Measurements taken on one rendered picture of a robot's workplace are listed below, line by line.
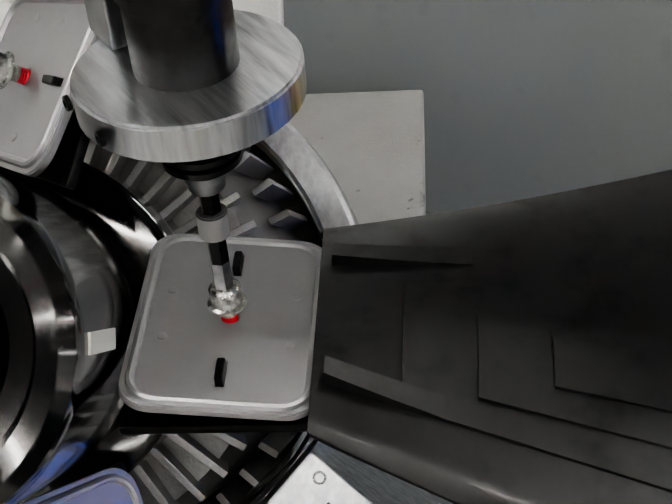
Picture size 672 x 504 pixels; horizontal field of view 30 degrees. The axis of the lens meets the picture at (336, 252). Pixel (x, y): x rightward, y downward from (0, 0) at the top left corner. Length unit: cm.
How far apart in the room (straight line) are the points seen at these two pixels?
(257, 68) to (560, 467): 16
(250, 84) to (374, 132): 75
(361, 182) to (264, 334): 63
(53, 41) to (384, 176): 63
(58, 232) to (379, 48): 81
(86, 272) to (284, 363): 7
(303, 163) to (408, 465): 25
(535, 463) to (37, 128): 20
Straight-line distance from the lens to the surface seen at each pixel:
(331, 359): 41
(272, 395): 41
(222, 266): 42
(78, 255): 41
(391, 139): 110
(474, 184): 127
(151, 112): 36
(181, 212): 55
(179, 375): 42
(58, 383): 39
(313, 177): 62
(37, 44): 46
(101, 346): 41
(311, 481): 53
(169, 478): 56
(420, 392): 41
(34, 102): 44
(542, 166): 127
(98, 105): 37
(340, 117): 113
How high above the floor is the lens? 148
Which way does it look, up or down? 39 degrees down
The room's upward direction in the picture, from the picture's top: 5 degrees counter-clockwise
